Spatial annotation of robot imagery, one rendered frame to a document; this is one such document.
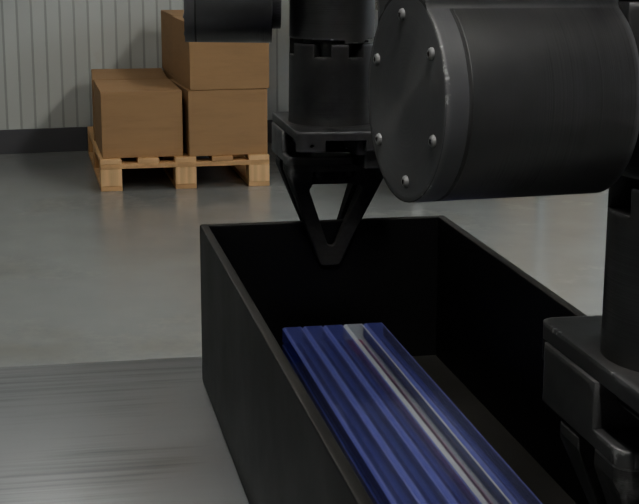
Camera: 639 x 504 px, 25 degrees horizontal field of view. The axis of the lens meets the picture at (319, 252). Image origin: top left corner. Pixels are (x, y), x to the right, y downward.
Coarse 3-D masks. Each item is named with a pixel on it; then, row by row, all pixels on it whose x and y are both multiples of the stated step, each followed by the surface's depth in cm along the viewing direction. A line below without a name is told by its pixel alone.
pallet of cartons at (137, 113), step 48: (192, 48) 623; (240, 48) 628; (96, 96) 650; (144, 96) 625; (192, 96) 627; (240, 96) 632; (96, 144) 668; (144, 144) 629; (192, 144) 631; (240, 144) 637
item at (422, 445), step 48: (288, 336) 96; (336, 336) 96; (384, 336) 96; (336, 384) 86; (384, 384) 86; (432, 384) 86; (336, 432) 81; (384, 432) 78; (432, 432) 78; (384, 480) 71; (432, 480) 71; (480, 480) 71
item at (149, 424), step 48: (0, 384) 101; (48, 384) 101; (96, 384) 101; (144, 384) 101; (192, 384) 101; (0, 432) 91; (48, 432) 91; (96, 432) 91; (144, 432) 91; (192, 432) 91; (0, 480) 83; (48, 480) 83; (96, 480) 83; (144, 480) 83; (192, 480) 83; (240, 480) 83
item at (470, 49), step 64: (384, 0) 41; (448, 0) 38; (512, 0) 39; (576, 0) 39; (384, 64) 41; (448, 64) 37; (512, 64) 38; (576, 64) 38; (384, 128) 41; (448, 128) 37; (512, 128) 38; (576, 128) 38; (448, 192) 39; (512, 192) 40; (576, 192) 41
